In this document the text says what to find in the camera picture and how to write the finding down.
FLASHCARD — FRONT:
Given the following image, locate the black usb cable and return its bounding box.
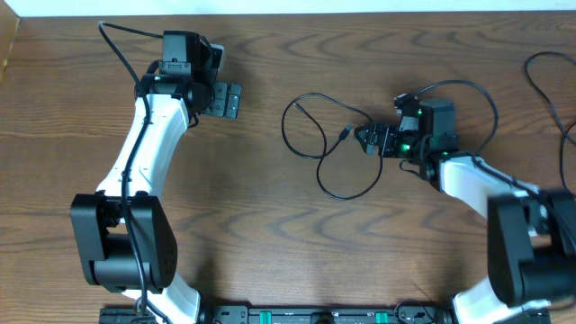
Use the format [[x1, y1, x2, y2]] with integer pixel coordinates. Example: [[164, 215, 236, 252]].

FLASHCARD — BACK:
[[523, 50, 576, 194], [281, 92, 384, 202]]

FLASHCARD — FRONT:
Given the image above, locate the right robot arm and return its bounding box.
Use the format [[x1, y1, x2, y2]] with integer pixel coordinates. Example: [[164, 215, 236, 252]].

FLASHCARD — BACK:
[[354, 98, 575, 323]]

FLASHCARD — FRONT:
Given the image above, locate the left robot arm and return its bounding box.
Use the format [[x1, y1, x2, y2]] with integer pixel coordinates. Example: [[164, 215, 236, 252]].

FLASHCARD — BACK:
[[70, 31, 241, 323]]

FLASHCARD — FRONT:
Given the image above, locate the black left camera cable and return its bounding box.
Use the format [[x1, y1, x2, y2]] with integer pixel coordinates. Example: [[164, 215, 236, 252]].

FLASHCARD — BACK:
[[97, 20, 166, 324]]

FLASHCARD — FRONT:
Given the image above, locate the thin black base wire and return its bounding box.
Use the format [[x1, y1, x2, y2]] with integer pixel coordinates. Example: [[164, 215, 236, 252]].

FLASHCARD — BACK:
[[392, 299, 436, 324]]

